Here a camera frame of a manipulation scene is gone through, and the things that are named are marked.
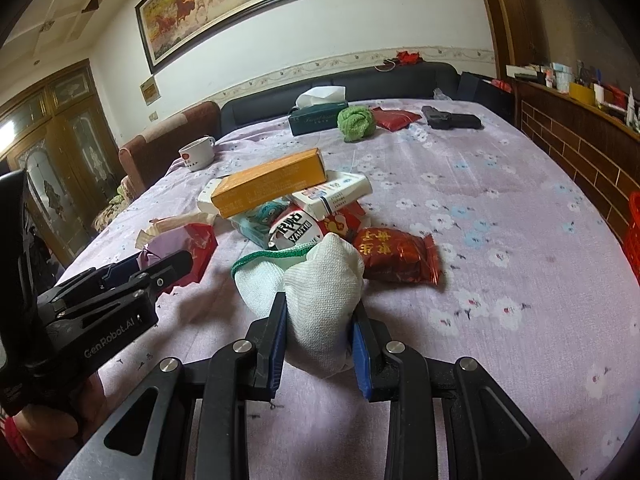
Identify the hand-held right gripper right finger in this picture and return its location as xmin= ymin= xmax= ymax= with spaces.
xmin=350 ymin=302 xmax=576 ymax=480

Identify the floral patterned cushion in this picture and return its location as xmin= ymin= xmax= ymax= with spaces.
xmin=92 ymin=180 xmax=136 ymax=233

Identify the dark green tissue box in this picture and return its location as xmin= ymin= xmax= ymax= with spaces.
xmin=287 ymin=101 xmax=349 ymax=137

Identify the lilac floral tablecloth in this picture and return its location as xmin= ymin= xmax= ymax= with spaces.
xmin=50 ymin=97 xmax=640 ymax=480

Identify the green towel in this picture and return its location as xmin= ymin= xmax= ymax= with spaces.
xmin=337 ymin=105 xmax=378 ymax=143

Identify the beige paper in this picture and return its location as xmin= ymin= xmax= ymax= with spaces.
xmin=136 ymin=211 xmax=221 ymax=250

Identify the red foil snack packet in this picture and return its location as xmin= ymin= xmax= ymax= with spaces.
xmin=352 ymin=227 xmax=441 ymax=287

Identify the teal cartoon packet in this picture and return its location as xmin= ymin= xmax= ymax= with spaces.
xmin=229 ymin=200 xmax=296 ymax=250

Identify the brown armchair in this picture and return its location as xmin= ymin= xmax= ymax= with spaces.
xmin=92 ymin=101 xmax=222 ymax=233

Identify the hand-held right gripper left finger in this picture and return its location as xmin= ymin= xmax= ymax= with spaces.
xmin=57 ymin=292 xmax=289 ymax=480

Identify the white tissue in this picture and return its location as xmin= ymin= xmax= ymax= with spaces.
xmin=295 ymin=86 xmax=347 ymax=110

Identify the white knit glove green cuff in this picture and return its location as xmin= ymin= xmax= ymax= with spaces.
xmin=231 ymin=234 xmax=366 ymax=376

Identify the white striped cigarette box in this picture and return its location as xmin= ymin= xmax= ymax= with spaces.
xmin=291 ymin=171 xmax=373 ymax=221

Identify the red pouch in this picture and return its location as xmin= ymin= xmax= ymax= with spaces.
xmin=372 ymin=106 xmax=422 ymax=132

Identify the yellow tub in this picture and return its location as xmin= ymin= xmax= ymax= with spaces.
xmin=569 ymin=82 xmax=596 ymax=106

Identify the red and white carton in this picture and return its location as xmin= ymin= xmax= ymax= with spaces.
xmin=267 ymin=207 xmax=326 ymax=252

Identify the white mug red print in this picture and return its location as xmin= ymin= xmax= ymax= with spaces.
xmin=178 ymin=136 xmax=217 ymax=172

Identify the red glossy packet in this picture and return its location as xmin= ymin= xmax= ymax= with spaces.
xmin=165 ymin=222 xmax=219 ymax=295

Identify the red patterned envelope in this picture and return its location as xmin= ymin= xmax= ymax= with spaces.
xmin=320 ymin=203 xmax=368 ymax=241

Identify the person's red clothing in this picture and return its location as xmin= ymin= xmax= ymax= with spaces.
xmin=0 ymin=417 xmax=32 ymax=480

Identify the red plastic basket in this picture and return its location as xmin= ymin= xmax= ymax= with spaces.
xmin=621 ymin=195 xmax=640 ymax=281

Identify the wooden counter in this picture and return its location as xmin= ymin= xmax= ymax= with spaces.
xmin=505 ymin=62 xmax=640 ymax=241

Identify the white medicine box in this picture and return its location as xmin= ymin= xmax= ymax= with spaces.
xmin=196 ymin=177 xmax=236 ymax=218

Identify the wooden cabinet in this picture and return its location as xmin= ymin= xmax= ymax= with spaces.
xmin=0 ymin=58 xmax=126 ymax=271

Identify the pink paper wrapper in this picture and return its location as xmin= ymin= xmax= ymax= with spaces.
xmin=139 ymin=234 xmax=190 ymax=271

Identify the person's left hand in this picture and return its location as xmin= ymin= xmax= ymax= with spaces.
xmin=17 ymin=376 xmax=107 ymax=467

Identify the framed horse painting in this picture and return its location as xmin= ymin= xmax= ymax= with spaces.
xmin=135 ymin=0 xmax=321 ymax=75

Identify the wooden door frame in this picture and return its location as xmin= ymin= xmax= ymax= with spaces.
xmin=472 ymin=0 xmax=546 ymax=81

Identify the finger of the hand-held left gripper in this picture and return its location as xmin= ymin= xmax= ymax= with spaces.
xmin=46 ymin=250 xmax=194 ymax=319
xmin=49 ymin=254 xmax=142 ymax=299

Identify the small framed wall picture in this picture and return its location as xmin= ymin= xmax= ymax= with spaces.
xmin=139 ymin=75 xmax=161 ymax=107

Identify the orange cardboard box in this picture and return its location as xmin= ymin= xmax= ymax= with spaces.
xmin=210 ymin=148 xmax=328 ymax=219

